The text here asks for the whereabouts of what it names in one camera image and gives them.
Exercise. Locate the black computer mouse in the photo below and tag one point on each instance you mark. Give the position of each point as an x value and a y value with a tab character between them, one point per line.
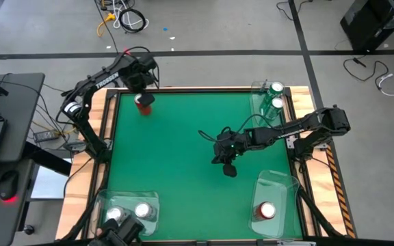
8	182

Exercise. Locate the silver Diet Coke can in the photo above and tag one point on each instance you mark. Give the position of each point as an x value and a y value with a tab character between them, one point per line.
144	210
116	213

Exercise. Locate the black computer tower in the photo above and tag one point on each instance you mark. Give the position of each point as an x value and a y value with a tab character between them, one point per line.
378	24

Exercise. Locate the yellow black hazard tape strip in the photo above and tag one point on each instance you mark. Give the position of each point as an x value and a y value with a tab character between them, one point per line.
337	188

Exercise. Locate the red tape strip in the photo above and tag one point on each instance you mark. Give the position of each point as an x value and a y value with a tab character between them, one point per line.
127	52

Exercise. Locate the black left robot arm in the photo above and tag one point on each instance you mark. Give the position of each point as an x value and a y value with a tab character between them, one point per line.
104	80

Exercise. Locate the black power strip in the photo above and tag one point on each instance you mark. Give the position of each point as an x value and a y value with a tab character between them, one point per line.
46	136

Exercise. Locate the black table frame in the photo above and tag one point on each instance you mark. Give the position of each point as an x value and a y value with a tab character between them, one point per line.
217	91

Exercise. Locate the black round knob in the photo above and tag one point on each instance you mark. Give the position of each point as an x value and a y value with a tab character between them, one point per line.
28	229

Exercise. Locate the person's hand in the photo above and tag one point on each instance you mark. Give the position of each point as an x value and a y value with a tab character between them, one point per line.
99	232

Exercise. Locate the red Coca-Cola can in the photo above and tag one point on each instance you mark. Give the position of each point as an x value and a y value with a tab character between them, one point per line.
267	210
145	110

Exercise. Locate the white board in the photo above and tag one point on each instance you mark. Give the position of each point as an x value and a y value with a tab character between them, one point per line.
50	184

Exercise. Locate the wooden table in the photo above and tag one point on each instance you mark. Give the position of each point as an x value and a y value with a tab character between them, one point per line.
303	99

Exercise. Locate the grey table clamp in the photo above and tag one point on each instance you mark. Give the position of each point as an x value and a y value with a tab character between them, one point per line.
263	86

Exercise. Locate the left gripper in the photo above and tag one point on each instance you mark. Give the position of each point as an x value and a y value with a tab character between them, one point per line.
137	75

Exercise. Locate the green Sprite soda can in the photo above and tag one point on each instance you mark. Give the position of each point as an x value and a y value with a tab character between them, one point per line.
276	88
276	103

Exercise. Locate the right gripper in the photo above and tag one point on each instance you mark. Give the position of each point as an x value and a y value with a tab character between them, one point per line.
226	141

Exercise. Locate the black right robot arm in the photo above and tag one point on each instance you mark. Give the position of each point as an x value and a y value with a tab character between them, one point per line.
286	131

